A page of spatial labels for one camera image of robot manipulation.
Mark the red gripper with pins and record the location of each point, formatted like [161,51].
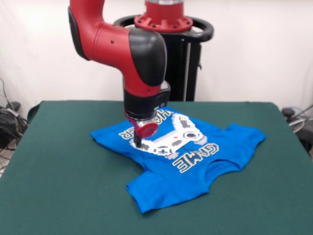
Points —
[146,129]

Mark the blue printed t-shirt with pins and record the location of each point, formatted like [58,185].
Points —
[171,186]

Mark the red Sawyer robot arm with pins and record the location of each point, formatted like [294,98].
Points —
[117,49]

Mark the dark green table cloth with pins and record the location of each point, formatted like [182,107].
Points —
[61,183]

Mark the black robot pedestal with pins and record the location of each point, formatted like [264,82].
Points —
[185,61]

